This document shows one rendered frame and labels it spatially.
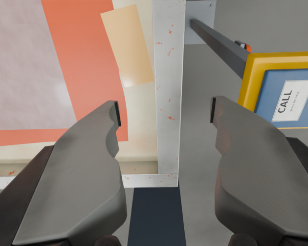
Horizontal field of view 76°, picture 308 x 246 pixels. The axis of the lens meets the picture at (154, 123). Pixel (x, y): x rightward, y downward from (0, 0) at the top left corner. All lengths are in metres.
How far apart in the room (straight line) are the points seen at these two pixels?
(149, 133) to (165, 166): 0.07
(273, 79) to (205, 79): 1.05
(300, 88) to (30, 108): 0.43
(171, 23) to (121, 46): 0.08
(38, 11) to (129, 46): 0.12
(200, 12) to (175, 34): 1.01
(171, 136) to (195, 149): 1.35
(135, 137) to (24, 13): 0.24
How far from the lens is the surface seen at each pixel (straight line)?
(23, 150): 0.47
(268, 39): 1.42
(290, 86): 0.36
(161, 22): 0.26
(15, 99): 0.40
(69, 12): 0.31
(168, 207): 0.75
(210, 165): 1.83
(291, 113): 0.38
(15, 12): 0.34
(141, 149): 0.39
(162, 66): 0.27
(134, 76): 0.31
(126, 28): 0.30
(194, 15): 1.26
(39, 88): 0.37
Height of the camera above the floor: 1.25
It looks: 57 degrees down
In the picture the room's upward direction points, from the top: 179 degrees counter-clockwise
